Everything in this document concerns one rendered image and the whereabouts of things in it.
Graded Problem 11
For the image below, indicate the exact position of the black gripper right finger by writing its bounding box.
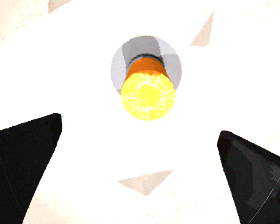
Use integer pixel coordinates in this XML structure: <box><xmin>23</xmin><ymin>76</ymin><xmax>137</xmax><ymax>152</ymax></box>
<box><xmin>217</xmin><ymin>129</ymin><xmax>280</xmax><ymax>224</ymax></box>

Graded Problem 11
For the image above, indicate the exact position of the orange knob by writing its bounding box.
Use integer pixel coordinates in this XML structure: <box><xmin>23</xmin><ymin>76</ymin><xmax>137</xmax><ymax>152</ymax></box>
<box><xmin>121</xmin><ymin>57</ymin><xmax>175</xmax><ymax>121</ymax></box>

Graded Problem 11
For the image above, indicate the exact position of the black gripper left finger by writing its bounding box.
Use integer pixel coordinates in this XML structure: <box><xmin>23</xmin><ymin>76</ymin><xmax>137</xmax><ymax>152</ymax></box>
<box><xmin>0</xmin><ymin>113</ymin><xmax>63</xmax><ymax>224</ymax></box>

